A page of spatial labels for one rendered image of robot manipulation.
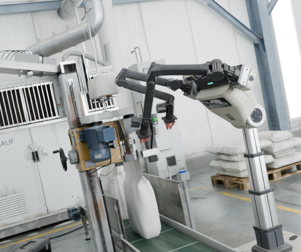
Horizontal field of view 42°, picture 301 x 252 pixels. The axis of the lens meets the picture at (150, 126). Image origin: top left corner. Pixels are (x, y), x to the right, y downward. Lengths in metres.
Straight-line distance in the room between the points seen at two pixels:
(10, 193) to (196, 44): 4.58
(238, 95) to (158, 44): 5.29
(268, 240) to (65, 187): 3.50
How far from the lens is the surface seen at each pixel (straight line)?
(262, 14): 8.59
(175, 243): 2.96
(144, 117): 2.55
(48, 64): 5.30
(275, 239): 2.83
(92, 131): 2.71
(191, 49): 7.92
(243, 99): 2.46
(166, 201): 3.56
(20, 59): 5.38
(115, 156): 2.94
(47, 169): 5.60
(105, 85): 2.74
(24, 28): 7.09
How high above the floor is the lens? 1.40
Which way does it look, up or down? 3 degrees down
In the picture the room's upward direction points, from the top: 11 degrees counter-clockwise
